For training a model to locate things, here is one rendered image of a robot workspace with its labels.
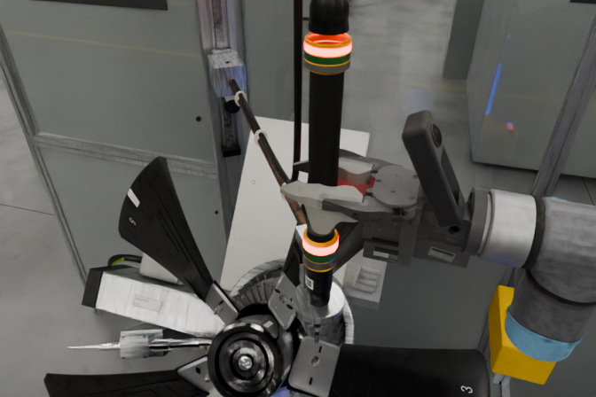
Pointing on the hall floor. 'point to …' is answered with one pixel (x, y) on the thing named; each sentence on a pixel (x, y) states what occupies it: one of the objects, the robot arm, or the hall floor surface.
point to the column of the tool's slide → (227, 182)
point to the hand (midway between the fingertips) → (297, 174)
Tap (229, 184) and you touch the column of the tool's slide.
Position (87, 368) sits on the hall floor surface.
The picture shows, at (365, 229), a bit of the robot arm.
